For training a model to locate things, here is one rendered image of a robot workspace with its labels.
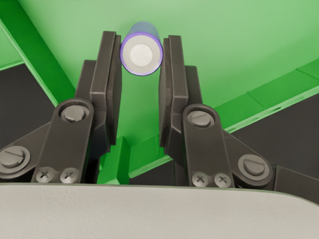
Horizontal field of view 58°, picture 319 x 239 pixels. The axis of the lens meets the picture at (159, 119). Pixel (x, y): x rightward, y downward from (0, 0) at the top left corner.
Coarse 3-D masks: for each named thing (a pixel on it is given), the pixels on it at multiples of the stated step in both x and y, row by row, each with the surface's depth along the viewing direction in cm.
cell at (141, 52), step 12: (144, 24) 15; (132, 36) 12; (144, 36) 12; (156, 36) 12; (120, 48) 12; (132, 48) 12; (144, 48) 11; (156, 48) 12; (120, 60) 12; (132, 60) 12; (144, 60) 12; (156, 60) 12; (132, 72) 12; (144, 72) 12
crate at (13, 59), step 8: (0, 32) 55; (0, 40) 56; (8, 40) 56; (0, 48) 56; (8, 48) 56; (0, 56) 57; (8, 56) 57; (16, 56) 57; (0, 64) 57; (8, 64) 55; (16, 64) 52
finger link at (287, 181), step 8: (272, 168) 9; (280, 168) 9; (272, 176) 9; (280, 176) 9; (288, 176) 9; (296, 176) 9; (304, 176) 9; (272, 184) 9; (280, 184) 9; (288, 184) 9; (296, 184) 9; (304, 184) 9; (312, 184) 9; (288, 192) 8; (296, 192) 8; (304, 192) 8; (312, 192) 8; (312, 200) 8
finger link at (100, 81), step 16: (112, 32) 12; (112, 48) 11; (96, 64) 10; (112, 64) 10; (80, 80) 11; (96, 80) 10; (112, 80) 10; (80, 96) 10; (96, 96) 9; (112, 96) 9; (96, 112) 10; (112, 112) 10; (96, 128) 9; (112, 128) 11; (16, 144) 9; (32, 144) 9; (96, 144) 10; (112, 144) 11; (0, 160) 8; (16, 160) 8; (32, 160) 8; (0, 176) 8; (16, 176) 8
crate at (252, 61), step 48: (0, 0) 21; (48, 0) 24; (96, 0) 24; (144, 0) 24; (192, 0) 25; (240, 0) 25; (288, 0) 25; (48, 48) 26; (96, 48) 26; (192, 48) 26; (240, 48) 26; (288, 48) 27; (48, 96) 22; (144, 96) 28; (240, 96) 28; (288, 96) 24; (144, 144) 29
